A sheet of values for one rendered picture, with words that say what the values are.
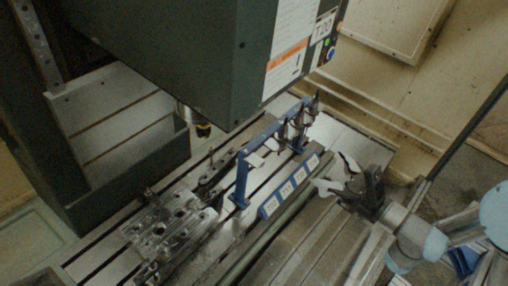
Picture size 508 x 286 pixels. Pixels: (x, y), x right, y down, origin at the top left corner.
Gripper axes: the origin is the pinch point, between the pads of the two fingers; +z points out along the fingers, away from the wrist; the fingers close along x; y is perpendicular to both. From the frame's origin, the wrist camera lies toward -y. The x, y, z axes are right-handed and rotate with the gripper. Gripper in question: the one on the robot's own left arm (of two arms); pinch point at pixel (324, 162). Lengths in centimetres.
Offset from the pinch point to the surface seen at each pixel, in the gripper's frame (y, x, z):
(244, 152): 22.3, 1.6, 30.1
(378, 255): 65, 31, -27
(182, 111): -9.5, -22.1, 33.5
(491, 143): 133, 252, -51
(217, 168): 48, 4, 47
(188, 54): -32.7, -26.1, 24.8
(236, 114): -23.0, -23.4, 13.5
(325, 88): 43, 85, 45
